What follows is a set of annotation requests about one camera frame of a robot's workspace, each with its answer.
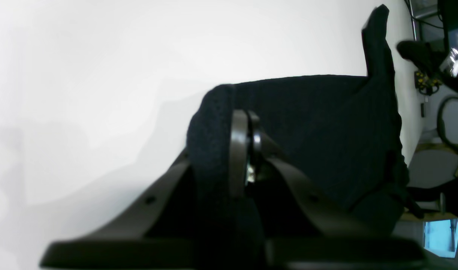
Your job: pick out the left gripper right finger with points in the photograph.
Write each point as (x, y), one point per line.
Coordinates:
(305, 230)

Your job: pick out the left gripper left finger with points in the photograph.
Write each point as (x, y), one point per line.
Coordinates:
(190, 218)

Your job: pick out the black T-shirt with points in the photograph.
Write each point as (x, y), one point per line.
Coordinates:
(342, 132)

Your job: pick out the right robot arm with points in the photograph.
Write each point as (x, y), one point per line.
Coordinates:
(434, 67)

